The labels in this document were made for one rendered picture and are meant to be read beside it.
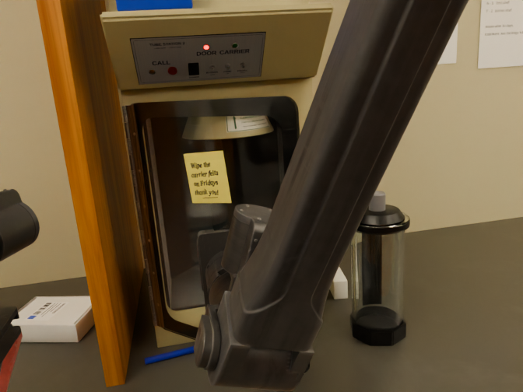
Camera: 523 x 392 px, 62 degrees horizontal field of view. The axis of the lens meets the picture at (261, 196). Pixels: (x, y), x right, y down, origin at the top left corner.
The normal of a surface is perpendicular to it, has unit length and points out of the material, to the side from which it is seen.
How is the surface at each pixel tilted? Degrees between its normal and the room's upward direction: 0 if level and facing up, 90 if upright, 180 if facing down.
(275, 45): 135
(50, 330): 90
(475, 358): 0
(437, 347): 0
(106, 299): 90
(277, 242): 73
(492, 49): 90
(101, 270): 90
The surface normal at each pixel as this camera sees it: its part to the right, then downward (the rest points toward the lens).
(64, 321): -0.07, -0.96
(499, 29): 0.19, 0.23
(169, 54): 0.18, 0.85
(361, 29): -0.93, -0.16
